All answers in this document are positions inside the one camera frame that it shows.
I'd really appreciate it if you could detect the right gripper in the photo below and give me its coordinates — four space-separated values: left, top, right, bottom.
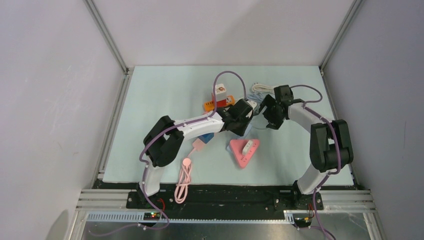
253 94 285 130

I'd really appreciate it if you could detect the red cube socket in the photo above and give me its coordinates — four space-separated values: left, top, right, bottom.
212 93 227 108

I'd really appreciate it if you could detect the white adapter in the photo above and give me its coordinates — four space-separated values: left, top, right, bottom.
241 139 254 156

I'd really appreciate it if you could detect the orange power strip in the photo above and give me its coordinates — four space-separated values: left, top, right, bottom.
203 95 236 112

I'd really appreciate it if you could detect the white cube socket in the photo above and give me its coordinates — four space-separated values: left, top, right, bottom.
214 83 227 95

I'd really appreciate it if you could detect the pink triangular power strip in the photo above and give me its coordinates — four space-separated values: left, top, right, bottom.
229 139 261 169

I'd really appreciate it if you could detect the dark blue cube socket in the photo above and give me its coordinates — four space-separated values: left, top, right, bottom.
198 132 215 144

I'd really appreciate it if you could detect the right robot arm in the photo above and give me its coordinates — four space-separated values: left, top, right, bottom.
259 85 354 209

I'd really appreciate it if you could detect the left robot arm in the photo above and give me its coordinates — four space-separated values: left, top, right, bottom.
138 98 257 208

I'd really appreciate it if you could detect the white power strip cable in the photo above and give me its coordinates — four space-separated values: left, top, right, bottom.
251 82 276 95

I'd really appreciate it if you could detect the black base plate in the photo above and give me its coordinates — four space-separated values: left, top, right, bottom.
93 180 324 216

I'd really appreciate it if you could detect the pink coiled cable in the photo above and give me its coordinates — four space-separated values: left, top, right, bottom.
173 149 197 204

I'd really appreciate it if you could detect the aluminium frame rail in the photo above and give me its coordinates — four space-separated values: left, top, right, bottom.
75 188 377 225

